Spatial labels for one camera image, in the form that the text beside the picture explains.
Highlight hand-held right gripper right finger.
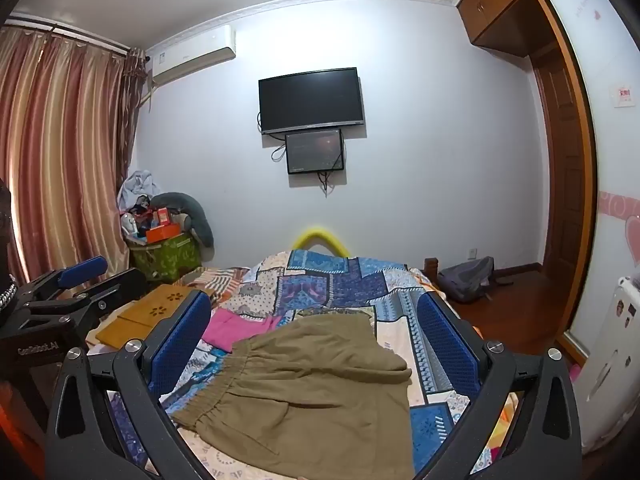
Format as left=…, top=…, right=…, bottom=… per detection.
left=416, top=290, right=583, bottom=480

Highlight orange patterned blanket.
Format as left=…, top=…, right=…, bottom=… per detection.
left=187, top=266, right=251, bottom=306

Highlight light blue cloth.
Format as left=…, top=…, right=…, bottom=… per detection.
left=117, top=170, right=161, bottom=211

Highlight olive green pants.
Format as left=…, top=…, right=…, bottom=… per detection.
left=159, top=312, right=416, bottom=480

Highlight striped pink curtain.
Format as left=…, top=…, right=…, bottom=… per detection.
left=0, top=25, right=151, bottom=286

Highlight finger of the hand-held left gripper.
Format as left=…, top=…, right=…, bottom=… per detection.
left=17, top=256, right=108, bottom=306
left=27, top=267, right=151, bottom=333

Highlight blue patchwork blanket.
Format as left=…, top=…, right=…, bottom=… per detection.
left=107, top=249, right=521, bottom=480

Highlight white sliding wardrobe door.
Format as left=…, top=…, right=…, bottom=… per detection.
left=542, top=0, right=640, bottom=361

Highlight white air conditioner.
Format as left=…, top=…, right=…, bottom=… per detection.
left=150, top=25, right=237, bottom=87

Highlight yellow wooden lap board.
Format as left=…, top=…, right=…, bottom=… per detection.
left=95, top=284, right=213, bottom=350

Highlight orange box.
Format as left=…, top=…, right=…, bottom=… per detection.
left=145, top=224, right=182, bottom=243

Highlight wooden overhead cabinet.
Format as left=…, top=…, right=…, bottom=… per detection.
left=456, top=0, right=551, bottom=58

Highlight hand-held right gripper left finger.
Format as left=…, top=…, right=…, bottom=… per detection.
left=44, top=290, right=213, bottom=480

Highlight yellow hoop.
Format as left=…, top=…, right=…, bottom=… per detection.
left=292, top=227, right=353, bottom=258

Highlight small black wall monitor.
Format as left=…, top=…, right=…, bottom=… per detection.
left=285, top=129, right=347, bottom=175

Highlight grey backpack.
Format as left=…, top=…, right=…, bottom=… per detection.
left=439, top=256, right=496, bottom=303

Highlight pink cloth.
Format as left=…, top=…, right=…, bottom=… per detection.
left=201, top=309, right=283, bottom=353

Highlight black wall television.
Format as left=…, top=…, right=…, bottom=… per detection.
left=258, top=67, right=365, bottom=136

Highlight wooden door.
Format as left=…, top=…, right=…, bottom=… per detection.
left=530, top=42, right=597, bottom=356

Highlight green storage box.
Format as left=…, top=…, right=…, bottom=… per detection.
left=125, top=232, right=203, bottom=283

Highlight grey pillow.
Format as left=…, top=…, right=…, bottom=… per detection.
left=150, top=192, right=215, bottom=248

